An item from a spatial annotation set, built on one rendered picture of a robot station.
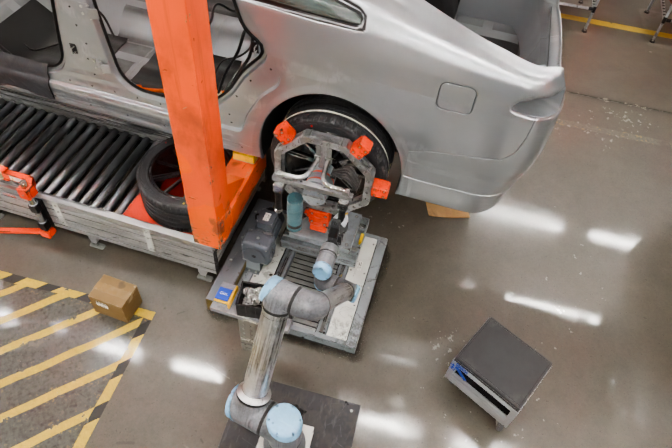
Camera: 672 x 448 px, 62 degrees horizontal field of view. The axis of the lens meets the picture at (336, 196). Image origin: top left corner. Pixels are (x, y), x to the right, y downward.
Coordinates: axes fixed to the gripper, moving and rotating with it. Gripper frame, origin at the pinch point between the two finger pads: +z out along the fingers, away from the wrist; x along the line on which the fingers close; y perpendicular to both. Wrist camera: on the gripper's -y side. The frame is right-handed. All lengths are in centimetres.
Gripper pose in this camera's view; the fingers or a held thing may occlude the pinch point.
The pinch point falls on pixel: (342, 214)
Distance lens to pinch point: 286.5
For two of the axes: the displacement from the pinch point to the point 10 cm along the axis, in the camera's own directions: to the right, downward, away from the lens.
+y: -0.7, 6.6, 7.5
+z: 2.8, -7.1, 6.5
